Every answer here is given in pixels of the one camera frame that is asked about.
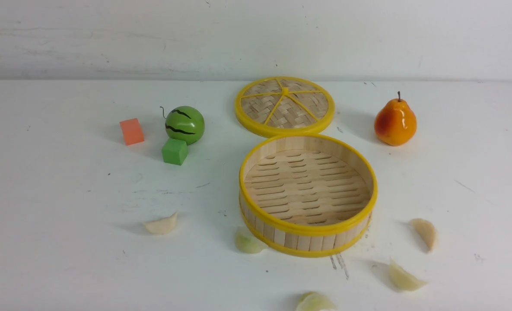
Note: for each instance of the white dumpling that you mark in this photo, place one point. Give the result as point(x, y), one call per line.
point(161, 226)

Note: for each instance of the pale green dumpling bottom edge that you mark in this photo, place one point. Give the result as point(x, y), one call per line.
point(315, 301)

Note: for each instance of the cream dumpling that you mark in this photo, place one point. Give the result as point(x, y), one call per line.
point(427, 232)

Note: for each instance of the pale yellow dumpling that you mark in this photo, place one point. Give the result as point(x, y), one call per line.
point(402, 279)

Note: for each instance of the woven bamboo steamer lid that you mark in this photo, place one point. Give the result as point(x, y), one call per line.
point(284, 105)

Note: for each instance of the bamboo steamer tray yellow rim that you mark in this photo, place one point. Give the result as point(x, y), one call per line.
point(307, 195)

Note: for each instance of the green toy watermelon ball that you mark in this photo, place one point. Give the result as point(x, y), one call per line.
point(184, 123)

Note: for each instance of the green foam cube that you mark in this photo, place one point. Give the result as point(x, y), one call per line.
point(174, 151)

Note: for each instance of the orange foam cube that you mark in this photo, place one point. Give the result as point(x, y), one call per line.
point(132, 131)

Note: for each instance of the orange toy pear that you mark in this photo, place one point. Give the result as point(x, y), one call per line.
point(396, 123)

